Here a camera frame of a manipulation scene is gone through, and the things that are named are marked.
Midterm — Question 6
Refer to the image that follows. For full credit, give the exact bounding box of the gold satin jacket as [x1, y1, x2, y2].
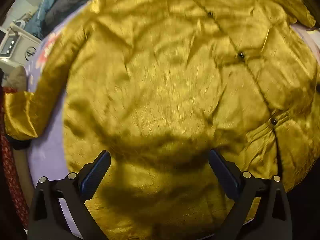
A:
[3, 0, 320, 240]

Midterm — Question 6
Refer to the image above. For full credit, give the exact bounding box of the blue grey clothes pile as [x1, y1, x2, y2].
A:
[24, 0, 89, 39]

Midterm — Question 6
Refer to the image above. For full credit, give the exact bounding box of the purple floral bed sheet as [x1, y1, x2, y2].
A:
[24, 2, 320, 239]

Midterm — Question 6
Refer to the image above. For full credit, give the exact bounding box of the red patterned cloth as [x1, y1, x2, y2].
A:
[1, 87, 29, 230]

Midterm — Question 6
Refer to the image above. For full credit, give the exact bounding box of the white bedside machine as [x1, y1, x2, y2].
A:
[1, 22, 41, 78]

